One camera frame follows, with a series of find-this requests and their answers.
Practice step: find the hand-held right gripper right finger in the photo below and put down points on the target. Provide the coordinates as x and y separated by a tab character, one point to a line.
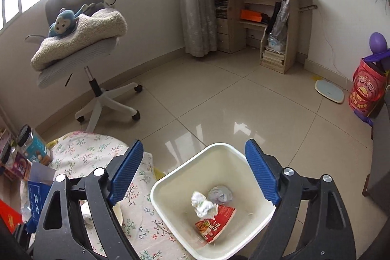
262	174

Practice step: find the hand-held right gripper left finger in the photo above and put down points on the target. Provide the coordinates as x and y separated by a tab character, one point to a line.
128	171

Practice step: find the stack of books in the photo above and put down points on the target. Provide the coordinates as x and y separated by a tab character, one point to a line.
272	57

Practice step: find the purple balloon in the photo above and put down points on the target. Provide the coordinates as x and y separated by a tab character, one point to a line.
378	42

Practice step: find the crumpled white paper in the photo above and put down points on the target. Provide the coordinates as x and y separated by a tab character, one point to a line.
202	205

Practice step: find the light blue bathroom scale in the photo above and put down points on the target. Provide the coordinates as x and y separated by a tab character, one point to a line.
329	91

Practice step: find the blue label nut jar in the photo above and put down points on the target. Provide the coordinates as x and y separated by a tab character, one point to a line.
36	147

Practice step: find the silver folded umbrella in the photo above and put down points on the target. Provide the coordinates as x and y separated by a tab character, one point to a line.
280	19

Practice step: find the beige curtain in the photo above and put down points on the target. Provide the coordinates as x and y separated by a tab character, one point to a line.
195	4

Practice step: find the white plastic waste bin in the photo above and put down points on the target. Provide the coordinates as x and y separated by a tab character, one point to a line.
182	187

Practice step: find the red gift bag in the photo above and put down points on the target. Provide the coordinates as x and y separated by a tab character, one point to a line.
365	89

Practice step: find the blue cardboard box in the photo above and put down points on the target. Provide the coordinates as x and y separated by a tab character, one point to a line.
38	196

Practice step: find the round table floral cloth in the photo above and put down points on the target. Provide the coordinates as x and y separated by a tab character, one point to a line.
91	150

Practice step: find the red snack packet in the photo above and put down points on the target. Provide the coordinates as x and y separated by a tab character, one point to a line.
216	225

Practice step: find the wooden computer desk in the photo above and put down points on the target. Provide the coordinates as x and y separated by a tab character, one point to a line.
292	34

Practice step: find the crumpled grey plastic bag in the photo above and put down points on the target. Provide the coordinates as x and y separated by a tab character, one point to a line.
221	194

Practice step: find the dark grey furniture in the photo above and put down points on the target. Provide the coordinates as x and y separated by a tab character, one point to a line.
381	156

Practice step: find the blue monkey plush toy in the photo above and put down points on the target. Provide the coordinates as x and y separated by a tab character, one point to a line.
62	24

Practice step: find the grey office chair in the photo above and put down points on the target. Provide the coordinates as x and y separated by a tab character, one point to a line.
100	95

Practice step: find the orange box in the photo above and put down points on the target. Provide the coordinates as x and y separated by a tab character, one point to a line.
251	15

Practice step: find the purple label nut jar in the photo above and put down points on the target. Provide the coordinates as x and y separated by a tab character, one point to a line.
15	167

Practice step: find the beige fluffy blanket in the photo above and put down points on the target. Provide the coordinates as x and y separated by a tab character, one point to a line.
91	28

